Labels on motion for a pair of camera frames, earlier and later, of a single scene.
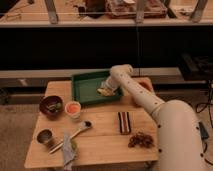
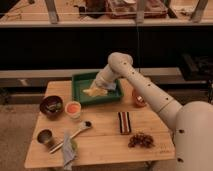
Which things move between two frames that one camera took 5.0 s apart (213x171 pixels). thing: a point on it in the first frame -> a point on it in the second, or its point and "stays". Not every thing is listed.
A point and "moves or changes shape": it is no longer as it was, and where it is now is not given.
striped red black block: [124, 122] stays
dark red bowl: [51, 107] stays
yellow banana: [105, 91] moves or changes shape
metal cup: [44, 135] stays
